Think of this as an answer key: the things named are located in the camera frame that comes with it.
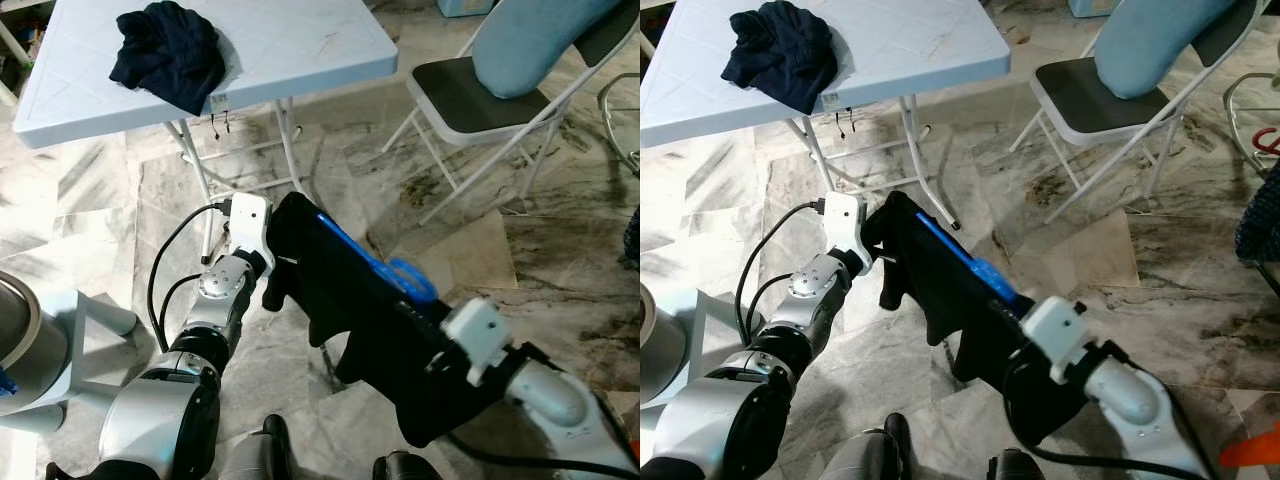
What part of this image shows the navy blue garment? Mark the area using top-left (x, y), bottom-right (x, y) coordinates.
top-left (720, 0), bottom-right (839, 117)
top-left (108, 0), bottom-right (227, 117)

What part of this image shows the blue plastic hanger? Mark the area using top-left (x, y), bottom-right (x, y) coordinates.
top-left (315, 212), bottom-right (438, 304)
top-left (915, 212), bottom-right (1021, 306)

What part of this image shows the grey round bin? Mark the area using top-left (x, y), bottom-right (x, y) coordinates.
top-left (640, 285), bottom-right (693, 411)
top-left (0, 270), bottom-right (138, 436)

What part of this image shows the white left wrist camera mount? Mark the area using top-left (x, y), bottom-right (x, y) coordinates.
top-left (228, 193), bottom-right (275, 264)
top-left (820, 192), bottom-right (869, 273)

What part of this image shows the light blue cushion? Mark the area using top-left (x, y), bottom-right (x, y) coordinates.
top-left (1095, 0), bottom-right (1246, 100)
top-left (470, 0), bottom-right (626, 100)

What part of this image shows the black garment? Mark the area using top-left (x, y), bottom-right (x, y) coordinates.
top-left (862, 190), bottom-right (1101, 446)
top-left (262, 192), bottom-right (521, 448)

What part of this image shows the grey robot right leg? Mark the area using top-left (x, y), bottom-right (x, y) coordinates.
top-left (373, 450), bottom-right (443, 480)
top-left (988, 448), bottom-right (1051, 480)

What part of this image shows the white frame folding chair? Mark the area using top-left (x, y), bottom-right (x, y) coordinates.
top-left (382, 0), bottom-right (641, 226)
top-left (1008, 0), bottom-right (1273, 223)

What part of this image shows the grey robot leg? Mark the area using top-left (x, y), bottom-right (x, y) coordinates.
top-left (218, 413), bottom-right (293, 480)
top-left (373, 450), bottom-right (443, 480)
top-left (818, 413), bottom-right (911, 480)
top-left (988, 448), bottom-right (1051, 480)

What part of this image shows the grey robot left leg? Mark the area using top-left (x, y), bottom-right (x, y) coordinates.
top-left (818, 413), bottom-right (911, 480)
top-left (218, 413), bottom-right (293, 480)

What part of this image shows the orange garment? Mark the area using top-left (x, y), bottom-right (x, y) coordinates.
top-left (1220, 420), bottom-right (1280, 469)

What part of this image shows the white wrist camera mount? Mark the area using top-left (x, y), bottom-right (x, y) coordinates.
top-left (1020, 296), bottom-right (1093, 387)
top-left (820, 192), bottom-right (869, 273)
top-left (440, 298), bottom-right (513, 387)
top-left (228, 193), bottom-right (275, 264)

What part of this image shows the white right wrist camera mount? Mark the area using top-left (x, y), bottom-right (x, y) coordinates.
top-left (440, 298), bottom-right (513, 387)
top-left (1020, 296), bottom-right (1093, 387)

